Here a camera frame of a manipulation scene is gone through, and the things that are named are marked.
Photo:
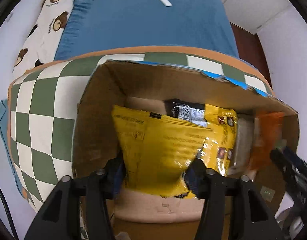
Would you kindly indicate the black snack packet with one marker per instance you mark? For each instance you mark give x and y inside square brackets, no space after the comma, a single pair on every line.
[186,110]

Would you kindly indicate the clear whitish snack packet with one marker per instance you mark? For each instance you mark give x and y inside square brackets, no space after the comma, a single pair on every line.
[243,140]

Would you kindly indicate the large yellow snack bag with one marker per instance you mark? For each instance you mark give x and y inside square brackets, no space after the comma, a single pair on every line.
[158,155]

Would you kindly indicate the yellow snack packet with pictures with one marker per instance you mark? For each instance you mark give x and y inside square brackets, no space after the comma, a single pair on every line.
[222,135]

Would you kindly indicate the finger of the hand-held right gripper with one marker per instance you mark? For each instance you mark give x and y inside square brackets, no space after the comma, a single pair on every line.
[283,165]

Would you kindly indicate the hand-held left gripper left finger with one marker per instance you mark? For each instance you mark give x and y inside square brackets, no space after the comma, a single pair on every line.
[118,176]

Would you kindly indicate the green white checkered blanket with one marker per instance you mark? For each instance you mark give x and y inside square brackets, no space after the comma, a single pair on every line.
[43,120]

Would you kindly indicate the orange snack bag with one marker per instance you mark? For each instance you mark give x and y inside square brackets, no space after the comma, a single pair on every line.
[263,142]

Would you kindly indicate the cardboard box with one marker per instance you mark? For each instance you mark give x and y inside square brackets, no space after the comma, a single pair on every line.
[98,130]

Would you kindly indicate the bear print pillow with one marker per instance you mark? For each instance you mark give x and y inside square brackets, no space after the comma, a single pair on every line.
[53,22]

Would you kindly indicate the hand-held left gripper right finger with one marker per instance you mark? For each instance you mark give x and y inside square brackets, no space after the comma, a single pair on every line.
[191,177]

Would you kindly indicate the white door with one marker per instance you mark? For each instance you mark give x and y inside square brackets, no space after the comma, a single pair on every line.
[256,10]

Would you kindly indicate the white remote control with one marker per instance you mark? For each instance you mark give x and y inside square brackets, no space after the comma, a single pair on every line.
[163,0]

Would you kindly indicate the blue bed sheet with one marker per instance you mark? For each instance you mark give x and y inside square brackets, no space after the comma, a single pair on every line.
[143,25]

